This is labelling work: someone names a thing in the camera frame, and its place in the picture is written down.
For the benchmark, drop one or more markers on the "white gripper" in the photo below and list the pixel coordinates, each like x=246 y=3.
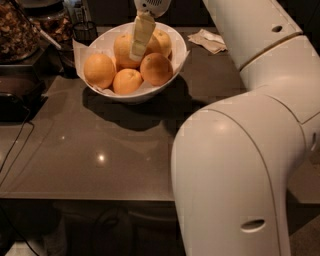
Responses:
x=152 y=7

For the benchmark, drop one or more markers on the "orange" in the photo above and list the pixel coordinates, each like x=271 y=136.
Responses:
x=121 y=50
x=160 y=42
x=156 y=69
x=99 y=70
x=127 y=81

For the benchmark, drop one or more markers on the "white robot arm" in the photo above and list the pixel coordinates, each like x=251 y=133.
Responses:
x=232 y=159

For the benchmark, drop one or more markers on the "white paper bowl liner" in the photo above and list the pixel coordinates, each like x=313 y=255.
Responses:
x=79 y=55

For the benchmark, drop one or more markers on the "white ceramic bowl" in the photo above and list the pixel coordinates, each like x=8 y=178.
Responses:
x=140 y=96

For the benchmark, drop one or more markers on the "crumpled paper napkins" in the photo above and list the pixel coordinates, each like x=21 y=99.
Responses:
x=212 y=42

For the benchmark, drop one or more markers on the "glass jar of nuts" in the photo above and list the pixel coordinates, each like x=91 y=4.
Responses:
x=18 y=39

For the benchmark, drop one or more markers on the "black appliance on left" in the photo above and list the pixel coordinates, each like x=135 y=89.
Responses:
x=21 y=94

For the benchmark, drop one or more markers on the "black wire cup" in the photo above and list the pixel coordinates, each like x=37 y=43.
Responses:
x=85 y=32

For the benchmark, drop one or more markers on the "white handled utensil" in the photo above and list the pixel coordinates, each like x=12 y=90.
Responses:
x=42 y=33

